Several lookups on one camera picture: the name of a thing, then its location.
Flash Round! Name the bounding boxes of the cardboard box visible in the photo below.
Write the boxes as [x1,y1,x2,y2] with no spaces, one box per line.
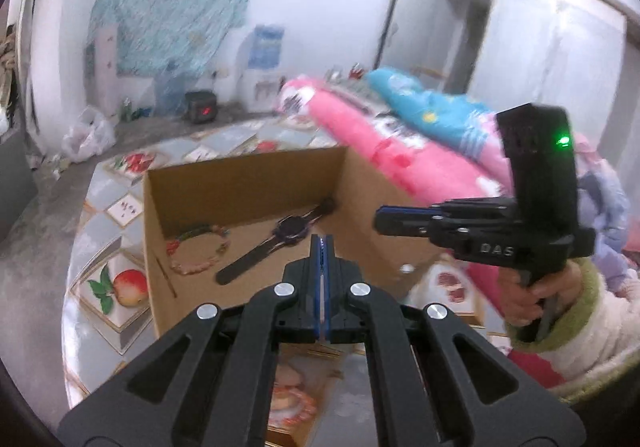
[141,146,451,338]

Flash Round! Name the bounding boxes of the colourful bead bracelet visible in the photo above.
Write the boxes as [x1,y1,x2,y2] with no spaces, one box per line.
[166,224,231,277]

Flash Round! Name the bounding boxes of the white leaning board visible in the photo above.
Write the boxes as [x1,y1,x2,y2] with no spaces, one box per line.
[95,22,120,115]

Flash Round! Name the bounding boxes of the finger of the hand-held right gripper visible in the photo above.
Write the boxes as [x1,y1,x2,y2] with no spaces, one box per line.
[376,197,524,221]
[374,216,434,241]

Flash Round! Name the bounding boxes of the person's right forearm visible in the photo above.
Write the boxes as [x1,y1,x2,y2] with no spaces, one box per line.
[502,257,640,405]

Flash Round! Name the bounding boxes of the lilac padded cloth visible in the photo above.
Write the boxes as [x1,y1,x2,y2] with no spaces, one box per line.
[570,132,632,288]

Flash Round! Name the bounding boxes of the white plastic bag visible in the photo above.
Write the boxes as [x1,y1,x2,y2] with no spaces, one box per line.
[61,106,117,162]

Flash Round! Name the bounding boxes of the person's right hand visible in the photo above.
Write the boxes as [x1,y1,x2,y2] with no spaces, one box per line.
[498,260,584,328]

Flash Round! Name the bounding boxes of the blue cartoon quilt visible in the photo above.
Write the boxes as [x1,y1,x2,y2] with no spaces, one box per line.
[365,68,506,168]

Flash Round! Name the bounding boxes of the teal floral hanging cloth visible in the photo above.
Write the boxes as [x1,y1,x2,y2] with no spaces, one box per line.
[89,0,257,78]

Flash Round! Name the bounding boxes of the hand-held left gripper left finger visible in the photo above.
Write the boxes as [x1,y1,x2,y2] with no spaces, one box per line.
[57,234,324,447]

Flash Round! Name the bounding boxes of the grey flat panel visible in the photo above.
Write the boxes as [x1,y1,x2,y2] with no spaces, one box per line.
[0,124,39,243]

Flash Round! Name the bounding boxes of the black wrist watch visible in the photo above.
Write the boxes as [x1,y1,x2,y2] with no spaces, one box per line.
[215,197,337,286]

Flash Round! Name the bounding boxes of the clear plastic water jug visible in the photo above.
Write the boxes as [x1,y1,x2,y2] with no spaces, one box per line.
[154,62,187,115]

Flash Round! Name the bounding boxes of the fruit print tablecloth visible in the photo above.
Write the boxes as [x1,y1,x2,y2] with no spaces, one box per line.
[60,119,511,447]

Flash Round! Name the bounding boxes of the white water dispenser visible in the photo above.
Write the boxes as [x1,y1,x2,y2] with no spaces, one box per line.
[240,64,281,112]

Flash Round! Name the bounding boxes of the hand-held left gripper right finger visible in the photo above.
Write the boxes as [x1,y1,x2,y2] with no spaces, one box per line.
[323,235,586,447]

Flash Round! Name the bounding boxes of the white wardrobe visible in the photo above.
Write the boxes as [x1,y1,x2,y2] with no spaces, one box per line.
[467,0,636,128]

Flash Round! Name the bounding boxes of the small black heater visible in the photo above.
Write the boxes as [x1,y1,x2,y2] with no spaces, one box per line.
[184,91,220,124]

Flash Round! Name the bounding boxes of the beige clutter pile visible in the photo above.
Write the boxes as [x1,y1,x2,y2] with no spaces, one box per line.
[0,24,21,132]

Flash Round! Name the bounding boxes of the blue water dispenser bottle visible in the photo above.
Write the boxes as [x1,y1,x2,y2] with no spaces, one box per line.
[247,24,285,70]

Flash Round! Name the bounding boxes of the white door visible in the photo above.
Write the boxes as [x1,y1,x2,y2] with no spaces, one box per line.
[372,0,442,74]

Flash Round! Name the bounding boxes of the pink printed quilt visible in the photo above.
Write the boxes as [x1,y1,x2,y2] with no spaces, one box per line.
[274,74,566,388]

